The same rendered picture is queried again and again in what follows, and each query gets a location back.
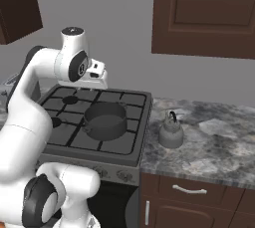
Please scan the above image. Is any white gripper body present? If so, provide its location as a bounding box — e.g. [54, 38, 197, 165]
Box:
[57, 69, 110, 91]

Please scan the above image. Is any grey gas stove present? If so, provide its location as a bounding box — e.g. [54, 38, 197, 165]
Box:
[35, 84, 154, 187]

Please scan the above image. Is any grey stove knob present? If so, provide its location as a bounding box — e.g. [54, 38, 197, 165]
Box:
[117, 168, 134, 183]
[94, 166, 110, 179]

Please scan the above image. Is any grey kettle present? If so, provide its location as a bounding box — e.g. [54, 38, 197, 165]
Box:
[157, 110, 185, 149]

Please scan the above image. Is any dark grey cooking pot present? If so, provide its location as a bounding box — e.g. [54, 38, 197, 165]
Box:
[82, 102, 129, 142]

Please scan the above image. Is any black oven door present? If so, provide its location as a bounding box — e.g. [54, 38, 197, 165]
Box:
[87, 179, 140, 228]

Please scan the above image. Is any brown base cupboard door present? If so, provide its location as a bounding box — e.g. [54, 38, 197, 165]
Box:
[228, 188, 255, 228]
[140, 194, 234, 228]

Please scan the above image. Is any brown drawer front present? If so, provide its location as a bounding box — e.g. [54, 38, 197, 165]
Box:
[158, 175, 247, 208]

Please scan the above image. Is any brown wall cupboard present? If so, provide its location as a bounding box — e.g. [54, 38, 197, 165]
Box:
[0, 0, 45, 46]

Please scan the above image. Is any brown wall cupboard door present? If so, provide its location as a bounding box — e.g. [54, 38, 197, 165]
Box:
[150, 0, 255, 61]

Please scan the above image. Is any silver cupboard door handle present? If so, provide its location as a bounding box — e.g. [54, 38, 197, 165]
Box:
[144, 199, 151, 227]

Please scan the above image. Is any silver drawer handle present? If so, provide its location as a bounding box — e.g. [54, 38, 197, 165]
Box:
[171, 184, 208, 195]

